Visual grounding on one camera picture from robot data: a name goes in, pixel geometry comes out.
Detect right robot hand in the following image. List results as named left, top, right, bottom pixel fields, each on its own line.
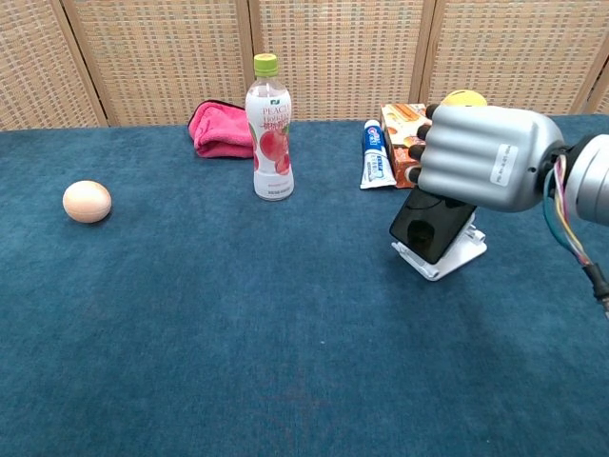
left=407, top=103, right=566, bottom=213

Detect black smartphone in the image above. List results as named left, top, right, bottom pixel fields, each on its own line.
left=388, top=187, right=478, bottom=266

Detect white phone stand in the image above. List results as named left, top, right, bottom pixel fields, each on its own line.
left=390, top=211, right=488, bottom=282

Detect yellow plush duck toy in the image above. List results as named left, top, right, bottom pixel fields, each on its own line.
left=439, top=89, right=489, bottom=108

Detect orange snack box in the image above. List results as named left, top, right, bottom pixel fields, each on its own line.
left=380, top=103, right=432, bottom=189

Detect toothpaste tube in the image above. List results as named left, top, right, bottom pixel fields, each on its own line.
left=359, top=119, right=397, bottom=190

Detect woven folding screen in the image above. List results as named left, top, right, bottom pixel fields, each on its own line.
left=0, top=0, right=609, bottom=132

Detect peach drink bottle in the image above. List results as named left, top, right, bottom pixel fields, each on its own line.
left=245, top=52, right=295, bottom=202

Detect pink folded towel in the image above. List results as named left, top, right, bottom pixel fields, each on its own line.
left=187, top=99, right=254, bottom=159

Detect blue table cloth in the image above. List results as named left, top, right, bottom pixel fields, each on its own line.
left=0, top=113, right=609, bottom=457

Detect beige egg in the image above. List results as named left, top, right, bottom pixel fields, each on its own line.
left=62, top=180, right=113, bottom=224

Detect coloured wrist wires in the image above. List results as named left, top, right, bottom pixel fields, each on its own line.
left=541, top=152, right=609, bottom=319

